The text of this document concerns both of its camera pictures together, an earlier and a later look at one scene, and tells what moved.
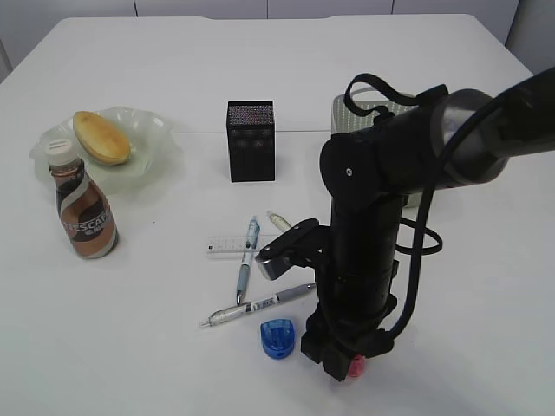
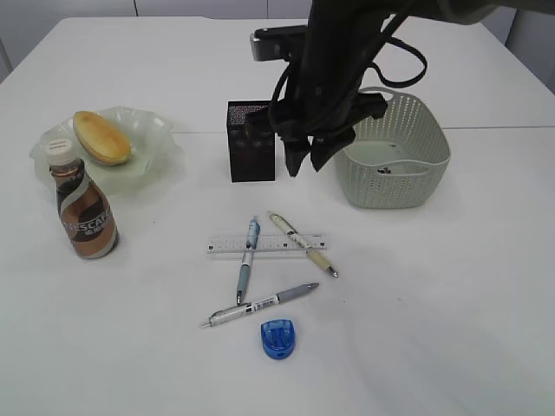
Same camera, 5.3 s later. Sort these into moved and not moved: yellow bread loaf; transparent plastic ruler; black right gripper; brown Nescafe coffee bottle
Moved: black right gripper
Not moved: yellow bread loaf; transparent plastic ruler; brown Nescafe coffee bottle
